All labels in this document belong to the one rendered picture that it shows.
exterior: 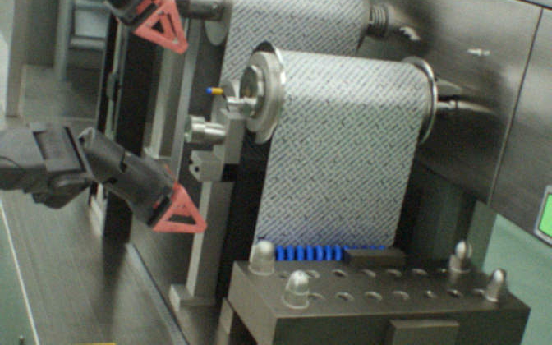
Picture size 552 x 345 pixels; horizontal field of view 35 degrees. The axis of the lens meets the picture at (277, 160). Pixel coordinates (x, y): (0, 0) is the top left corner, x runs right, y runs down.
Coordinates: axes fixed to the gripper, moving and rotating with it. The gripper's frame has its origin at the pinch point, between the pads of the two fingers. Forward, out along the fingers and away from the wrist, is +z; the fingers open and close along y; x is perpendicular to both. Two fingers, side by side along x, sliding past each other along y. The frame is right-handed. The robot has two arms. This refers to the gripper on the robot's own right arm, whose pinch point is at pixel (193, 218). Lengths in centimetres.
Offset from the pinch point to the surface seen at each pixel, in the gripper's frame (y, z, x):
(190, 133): -8.3, -4.4, 8.6
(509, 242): -224, 280, 36
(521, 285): -178, 255, 22
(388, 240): 0.4, 29.7, 13.7
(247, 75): -7.3, -3.3, 20.4
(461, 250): 8.0, 35.7, 19.3
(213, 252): -7.6, 10.8, -4.3
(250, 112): -4.0, -1.0, 16.4
